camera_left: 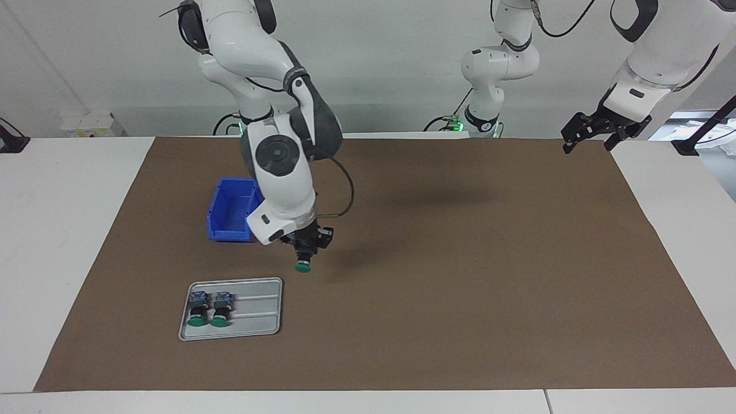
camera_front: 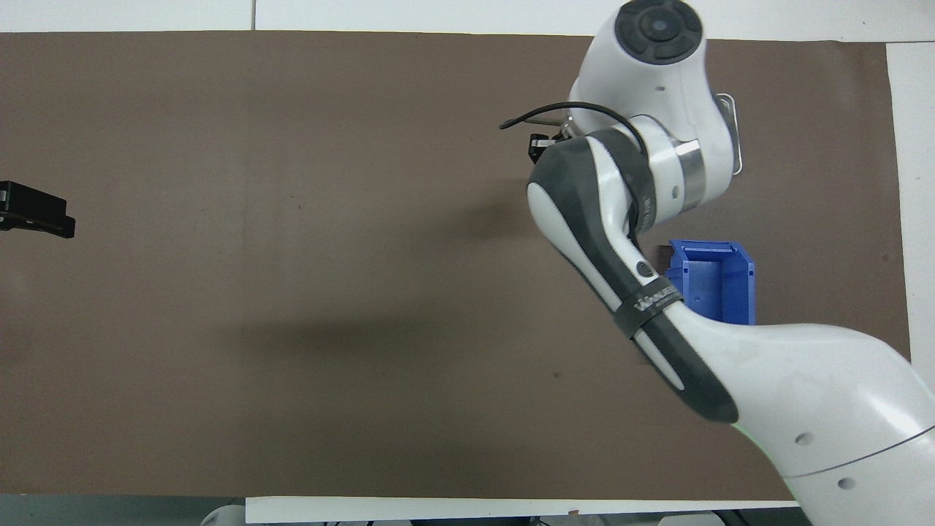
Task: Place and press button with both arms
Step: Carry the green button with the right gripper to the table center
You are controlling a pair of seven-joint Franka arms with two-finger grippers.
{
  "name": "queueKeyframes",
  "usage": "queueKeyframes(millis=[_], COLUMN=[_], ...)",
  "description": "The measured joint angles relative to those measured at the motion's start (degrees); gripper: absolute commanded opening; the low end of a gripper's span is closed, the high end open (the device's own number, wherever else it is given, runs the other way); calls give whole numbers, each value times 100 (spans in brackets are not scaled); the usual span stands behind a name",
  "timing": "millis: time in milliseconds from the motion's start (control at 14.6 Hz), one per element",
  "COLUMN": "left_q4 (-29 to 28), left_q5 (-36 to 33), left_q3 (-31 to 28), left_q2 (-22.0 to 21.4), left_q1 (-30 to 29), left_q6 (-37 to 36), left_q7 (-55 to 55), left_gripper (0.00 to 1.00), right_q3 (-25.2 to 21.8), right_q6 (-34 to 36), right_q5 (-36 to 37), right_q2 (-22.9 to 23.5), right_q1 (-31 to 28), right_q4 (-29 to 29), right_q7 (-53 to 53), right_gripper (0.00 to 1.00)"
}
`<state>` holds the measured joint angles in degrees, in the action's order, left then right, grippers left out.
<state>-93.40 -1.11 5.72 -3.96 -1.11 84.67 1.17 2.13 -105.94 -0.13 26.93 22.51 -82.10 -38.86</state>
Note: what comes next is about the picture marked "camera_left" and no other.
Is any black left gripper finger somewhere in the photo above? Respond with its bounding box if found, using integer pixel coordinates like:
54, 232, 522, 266
562, 112, 599, 155
604, 115, 652, 152

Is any black angled stand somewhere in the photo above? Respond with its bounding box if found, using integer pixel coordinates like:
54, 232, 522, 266
671, 95, 736, 157

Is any blue plastic storage bin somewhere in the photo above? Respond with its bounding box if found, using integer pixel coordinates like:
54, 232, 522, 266
206, 178, 264, 243

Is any silver metal tray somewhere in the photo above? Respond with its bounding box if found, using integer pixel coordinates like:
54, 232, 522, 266
178, 277, 283, 342

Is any brown table mat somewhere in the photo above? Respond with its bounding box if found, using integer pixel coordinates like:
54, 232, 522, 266
33, 136, 736, 393

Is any white and yellow box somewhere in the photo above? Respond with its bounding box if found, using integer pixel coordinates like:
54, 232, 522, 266
60, 111, 124, 139

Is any black table clamp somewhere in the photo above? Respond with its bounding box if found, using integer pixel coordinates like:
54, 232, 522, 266
0, 118, 30, 154

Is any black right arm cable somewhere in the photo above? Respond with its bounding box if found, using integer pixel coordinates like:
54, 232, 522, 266
310, 154, 355, 219

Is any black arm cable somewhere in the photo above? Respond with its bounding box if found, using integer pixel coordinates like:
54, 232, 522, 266
310, 154, 355, 219
532, 0, 599, 39

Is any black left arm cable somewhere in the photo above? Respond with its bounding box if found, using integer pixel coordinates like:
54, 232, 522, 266
532, 0, 599, 39

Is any black base cable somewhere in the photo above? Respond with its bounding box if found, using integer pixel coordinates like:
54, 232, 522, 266
213, 111, 242, 137
424, 86, 475, 133

